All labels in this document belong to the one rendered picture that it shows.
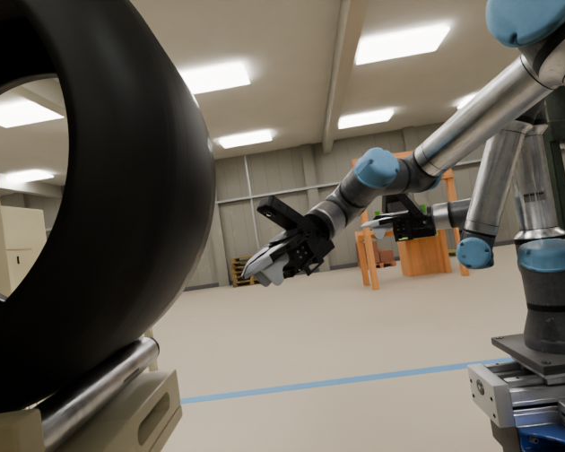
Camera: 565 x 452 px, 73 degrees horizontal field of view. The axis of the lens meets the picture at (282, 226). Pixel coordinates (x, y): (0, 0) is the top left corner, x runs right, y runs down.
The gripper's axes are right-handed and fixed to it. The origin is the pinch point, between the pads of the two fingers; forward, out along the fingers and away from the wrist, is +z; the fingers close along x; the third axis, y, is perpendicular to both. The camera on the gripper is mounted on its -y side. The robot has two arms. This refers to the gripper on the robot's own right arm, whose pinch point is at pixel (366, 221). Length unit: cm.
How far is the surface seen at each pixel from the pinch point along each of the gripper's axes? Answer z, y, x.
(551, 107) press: -118, -50, 535
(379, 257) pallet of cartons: 238, 194, 812
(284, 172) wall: 477, -72, 866
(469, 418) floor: -8, 118, 80
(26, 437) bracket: -6, -2, -106
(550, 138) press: -107, -9, 503
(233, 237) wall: 634, 78, 769
